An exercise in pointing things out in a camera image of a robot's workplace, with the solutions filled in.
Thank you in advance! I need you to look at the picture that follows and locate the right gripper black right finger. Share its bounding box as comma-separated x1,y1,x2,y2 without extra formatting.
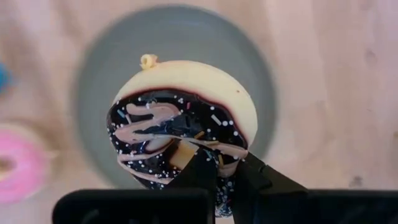
232,151,308,224

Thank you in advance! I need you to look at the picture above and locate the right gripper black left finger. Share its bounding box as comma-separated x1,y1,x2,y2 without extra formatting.
169,148,219,191

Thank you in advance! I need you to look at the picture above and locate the large chocolate donut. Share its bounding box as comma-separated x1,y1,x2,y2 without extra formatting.
106,54,259,218

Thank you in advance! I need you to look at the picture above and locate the large pink donut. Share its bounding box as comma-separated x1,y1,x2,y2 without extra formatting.
0,123,53,205

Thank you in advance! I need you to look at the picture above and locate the large blue donut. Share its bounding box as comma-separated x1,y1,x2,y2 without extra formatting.
0,61,12,95

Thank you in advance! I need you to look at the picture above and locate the grey round plate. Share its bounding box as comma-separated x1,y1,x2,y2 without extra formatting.
73,4,278,191

